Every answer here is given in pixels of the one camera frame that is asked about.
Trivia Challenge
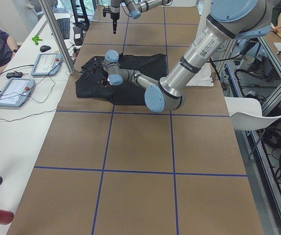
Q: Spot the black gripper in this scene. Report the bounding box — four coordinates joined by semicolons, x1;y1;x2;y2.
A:
111;11;120;34
96;63;103;71

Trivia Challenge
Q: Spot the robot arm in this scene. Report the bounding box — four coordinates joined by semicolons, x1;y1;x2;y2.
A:
102;0;274;113
103;0;173;34

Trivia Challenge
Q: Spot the black keyboard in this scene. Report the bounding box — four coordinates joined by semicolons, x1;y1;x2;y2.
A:
56;18;70;40

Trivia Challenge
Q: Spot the far teach pendant tablet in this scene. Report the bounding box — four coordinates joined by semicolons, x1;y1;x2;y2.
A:
31;53;63;76

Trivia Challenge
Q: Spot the teach pendant tablet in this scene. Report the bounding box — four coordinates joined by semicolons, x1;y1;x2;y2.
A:
31;53;63;76
0;78;35;108

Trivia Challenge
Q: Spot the black computer mouse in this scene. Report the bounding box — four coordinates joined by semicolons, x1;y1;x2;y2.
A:
40;45;51;52

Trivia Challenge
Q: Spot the green plastic clamp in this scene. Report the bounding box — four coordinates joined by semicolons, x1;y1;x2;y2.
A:
32;35;43;46

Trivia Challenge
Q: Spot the near teach pendant tablet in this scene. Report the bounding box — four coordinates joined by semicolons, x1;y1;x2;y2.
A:
0;78;35;108

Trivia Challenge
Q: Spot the black handheld remote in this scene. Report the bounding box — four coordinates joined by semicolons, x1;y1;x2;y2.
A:
6;72;23;79

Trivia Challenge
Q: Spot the white plastic chair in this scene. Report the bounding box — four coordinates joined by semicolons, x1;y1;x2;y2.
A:
225;96;281;131

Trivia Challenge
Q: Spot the aluminium frame post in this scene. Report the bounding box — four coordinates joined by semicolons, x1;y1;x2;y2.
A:
39;0;75;75

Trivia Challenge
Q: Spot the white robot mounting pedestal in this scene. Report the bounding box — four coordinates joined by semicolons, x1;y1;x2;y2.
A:
186;63;214;87

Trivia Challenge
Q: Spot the aluminium frame rack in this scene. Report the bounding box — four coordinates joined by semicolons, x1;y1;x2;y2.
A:
217;32;281;235

